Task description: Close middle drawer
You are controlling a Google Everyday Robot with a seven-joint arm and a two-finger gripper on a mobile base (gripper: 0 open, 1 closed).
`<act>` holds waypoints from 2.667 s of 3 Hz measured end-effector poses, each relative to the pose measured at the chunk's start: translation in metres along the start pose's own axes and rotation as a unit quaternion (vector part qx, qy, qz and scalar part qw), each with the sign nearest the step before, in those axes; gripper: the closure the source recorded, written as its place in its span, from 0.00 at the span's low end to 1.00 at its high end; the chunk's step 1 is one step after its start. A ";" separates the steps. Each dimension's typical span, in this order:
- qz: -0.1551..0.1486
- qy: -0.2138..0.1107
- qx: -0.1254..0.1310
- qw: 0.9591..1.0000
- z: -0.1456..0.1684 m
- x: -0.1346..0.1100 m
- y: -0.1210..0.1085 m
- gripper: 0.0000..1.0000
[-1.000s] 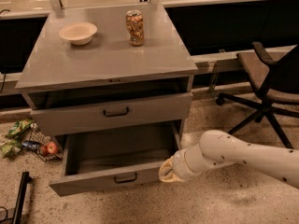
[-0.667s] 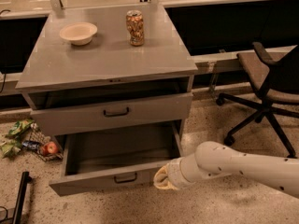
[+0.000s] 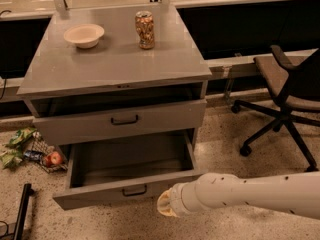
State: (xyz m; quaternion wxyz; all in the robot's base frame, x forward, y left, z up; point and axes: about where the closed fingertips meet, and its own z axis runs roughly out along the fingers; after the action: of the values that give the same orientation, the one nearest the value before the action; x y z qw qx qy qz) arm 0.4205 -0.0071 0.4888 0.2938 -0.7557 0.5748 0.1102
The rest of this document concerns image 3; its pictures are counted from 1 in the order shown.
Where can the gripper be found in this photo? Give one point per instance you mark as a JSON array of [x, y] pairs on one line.
[[177, 200]]

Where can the grey drawer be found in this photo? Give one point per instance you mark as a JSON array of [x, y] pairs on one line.
[[102, 125], [119, 170]]

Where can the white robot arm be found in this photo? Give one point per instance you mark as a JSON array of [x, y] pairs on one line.
[[297, 194]]

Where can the grey drawer cabinet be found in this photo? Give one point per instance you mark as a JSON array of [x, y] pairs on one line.
[[116, 73]]

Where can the grey top drawer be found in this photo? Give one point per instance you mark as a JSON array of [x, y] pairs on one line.
[[102, 125]]

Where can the red apple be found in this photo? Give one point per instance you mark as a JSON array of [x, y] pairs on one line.
[[53, 159]]

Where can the blue snack packet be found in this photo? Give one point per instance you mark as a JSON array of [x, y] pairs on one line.
[[33, 155]]

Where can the black stand bar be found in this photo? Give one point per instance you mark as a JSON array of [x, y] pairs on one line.
[[19, 227]]

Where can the green chip bag upper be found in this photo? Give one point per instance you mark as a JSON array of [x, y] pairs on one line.
[[20, 137]]

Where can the green chip bag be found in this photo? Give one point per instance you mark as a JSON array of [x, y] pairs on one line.
[[11, 159], [20, 137]]

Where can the green chip bag lower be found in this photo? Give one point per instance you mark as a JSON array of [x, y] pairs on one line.
[[11, 159]]

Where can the black office chair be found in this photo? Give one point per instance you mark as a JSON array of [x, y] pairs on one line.
[[293, 83]]

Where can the patterned drink can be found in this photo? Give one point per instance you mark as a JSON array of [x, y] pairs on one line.
[[144, 25]]

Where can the white bowl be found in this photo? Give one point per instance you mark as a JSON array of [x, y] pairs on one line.
[[84, 36]]

